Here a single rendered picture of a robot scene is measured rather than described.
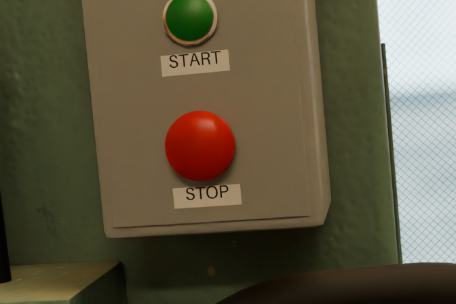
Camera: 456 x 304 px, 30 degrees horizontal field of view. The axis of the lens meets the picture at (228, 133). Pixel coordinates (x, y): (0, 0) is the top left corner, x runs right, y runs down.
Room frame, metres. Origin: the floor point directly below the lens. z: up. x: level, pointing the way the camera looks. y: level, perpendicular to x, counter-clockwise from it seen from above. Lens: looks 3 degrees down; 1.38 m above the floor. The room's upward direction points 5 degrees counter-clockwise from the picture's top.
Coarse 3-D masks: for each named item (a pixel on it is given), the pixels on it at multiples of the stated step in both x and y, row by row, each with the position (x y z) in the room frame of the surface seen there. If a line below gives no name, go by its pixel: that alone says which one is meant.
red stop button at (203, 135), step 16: (192, 112) 0.36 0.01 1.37; (208, 112) 0.36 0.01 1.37; (176, 128) 0.36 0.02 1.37; (192, 128) 0.36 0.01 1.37; (208, 128) 0.36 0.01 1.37; (224, 128) 0.36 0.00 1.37; (176, 144) 0.36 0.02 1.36; (192, 144) 0.36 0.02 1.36; (208, 144) 0.36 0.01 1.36; (224, 144) 0.36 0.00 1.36; (176, 160) 0.36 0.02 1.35; (192, 160) 0.36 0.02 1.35; (208, 160) 0.36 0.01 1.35; (224, 160) 0.36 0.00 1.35; (192, 176) 0.36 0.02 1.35; (208, 176) 0.36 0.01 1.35
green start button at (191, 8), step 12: (168, 0) 0.37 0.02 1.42; (180, 0) 0.36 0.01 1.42; (192, 0) 0.36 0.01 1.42; (204, 0) 0.36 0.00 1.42; (168, 12) 0.37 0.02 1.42; (180, 12) 0.36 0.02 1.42; (192, 12) 0.36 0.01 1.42; (204, 12) 0.36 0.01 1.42; (216, 12) 0.36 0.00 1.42; (168, 24) 0.37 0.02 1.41; (180, 24) 0.36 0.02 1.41; (192, 24) 0.36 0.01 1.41; (204, 24) 0.36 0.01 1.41; (216, 24) 0.37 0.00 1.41; (180, 36) 0.36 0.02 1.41; (192, 36) 0.36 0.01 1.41; (204, 36) 0.37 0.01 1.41
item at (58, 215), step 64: (0, 0) 0.45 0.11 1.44; (64, 0) 0.44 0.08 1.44; (320, 0) 0.42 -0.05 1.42; (0, 64) 0.45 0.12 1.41; (64, 64) 0.44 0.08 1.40; (320, 64) 0.42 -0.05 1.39; (384, 64) 0.44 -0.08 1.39; (0, 128) 0.45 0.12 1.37; (64, 128) 0.44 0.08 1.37; (384, 128) 0.42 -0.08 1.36; (64, 192) 0.44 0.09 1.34; (384, 192) 0.42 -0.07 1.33; (64, 256) 0.45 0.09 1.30; (128, 256) 0.44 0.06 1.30; (192, 256) 0.43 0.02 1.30; (256, 256) 0.43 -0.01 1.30; (320, 256) 0.42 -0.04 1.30; (384, 256) 0.42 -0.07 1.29
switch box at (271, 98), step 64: (128, 0) 0.37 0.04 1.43; (256, 0) 0.36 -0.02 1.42; (128, 64) 0.37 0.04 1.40; (256, 64) 0.36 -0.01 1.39; (128, 128) 0.37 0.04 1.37; (256, 128) 0.36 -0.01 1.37; (320, 128) 0.38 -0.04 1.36; (128, 192) 0.37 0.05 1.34; (256, 192) 0.36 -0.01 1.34; (320, 192) 0.36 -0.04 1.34
